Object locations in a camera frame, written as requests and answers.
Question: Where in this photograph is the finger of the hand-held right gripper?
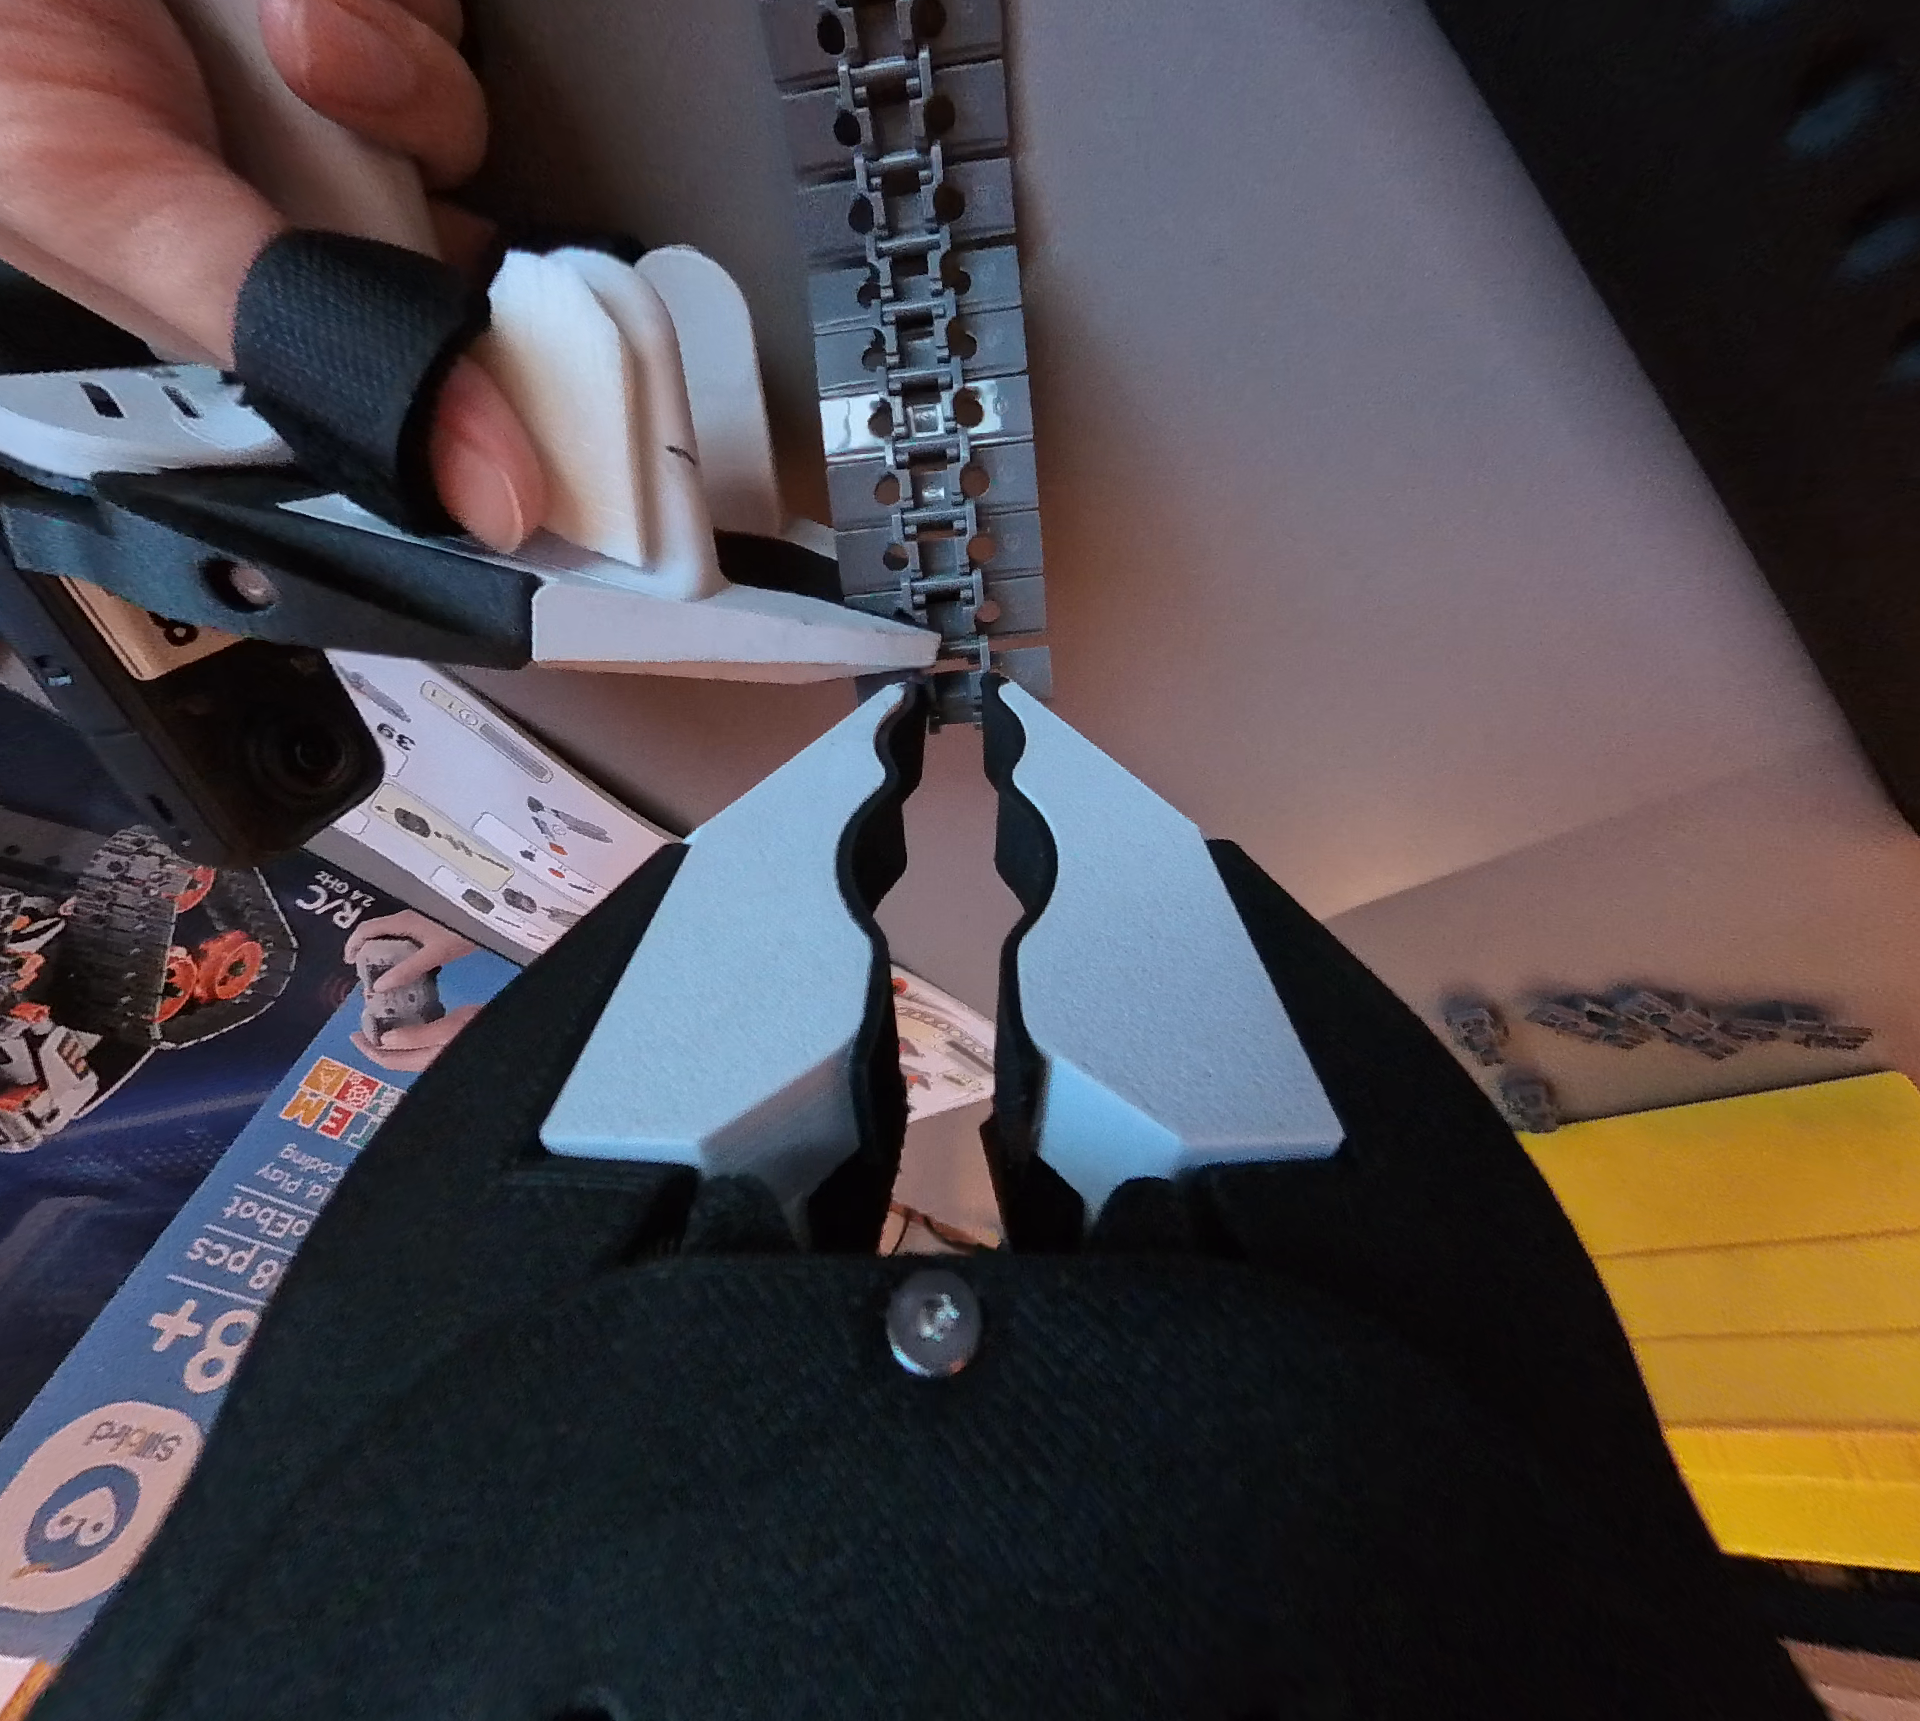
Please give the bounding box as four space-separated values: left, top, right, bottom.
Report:
529 570 947 683
717 521 924 627

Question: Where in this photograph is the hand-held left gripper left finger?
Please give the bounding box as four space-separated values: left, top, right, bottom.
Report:
537 683 930 1250

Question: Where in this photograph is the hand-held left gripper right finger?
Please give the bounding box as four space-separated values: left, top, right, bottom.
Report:
984 679 1349 1250

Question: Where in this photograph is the black toy track chain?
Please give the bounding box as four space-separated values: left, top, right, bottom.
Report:
722 0 1062 732

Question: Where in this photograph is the grey desk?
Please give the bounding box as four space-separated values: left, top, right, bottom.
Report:
372 0 1920 1153

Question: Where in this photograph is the person's right hand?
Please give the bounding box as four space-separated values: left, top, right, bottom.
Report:
0 0 551 551

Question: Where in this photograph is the open instruction booklet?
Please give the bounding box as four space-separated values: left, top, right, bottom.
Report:
323 651 999 1121

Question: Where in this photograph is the cluster of black track links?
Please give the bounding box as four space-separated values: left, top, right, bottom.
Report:
1440 977 1877 1140

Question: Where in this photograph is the blue toy box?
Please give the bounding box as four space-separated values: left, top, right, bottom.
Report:
0 810 554 1663

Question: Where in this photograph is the yellow plastic bin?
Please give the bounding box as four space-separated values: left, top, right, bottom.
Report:
1522 1072 1920 1574

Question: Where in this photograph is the black perforated panel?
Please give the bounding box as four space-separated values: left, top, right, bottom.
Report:
1323 0 1920 838

